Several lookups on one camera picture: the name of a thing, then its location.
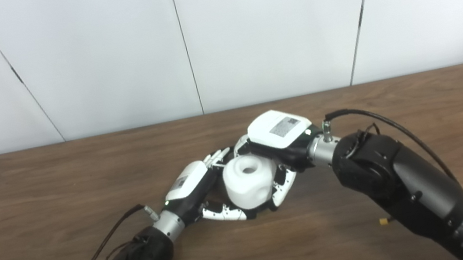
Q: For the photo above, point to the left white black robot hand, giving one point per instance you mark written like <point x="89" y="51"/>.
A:
<point x="188" y="180"/>

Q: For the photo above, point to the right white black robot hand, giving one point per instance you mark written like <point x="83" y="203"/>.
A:
<point x="279" y="128"/>

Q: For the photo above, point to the round white piece with holes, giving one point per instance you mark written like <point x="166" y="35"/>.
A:
<point x="247" y="190"/>

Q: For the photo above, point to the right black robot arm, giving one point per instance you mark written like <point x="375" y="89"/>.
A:
<point x="403" y="185"/>

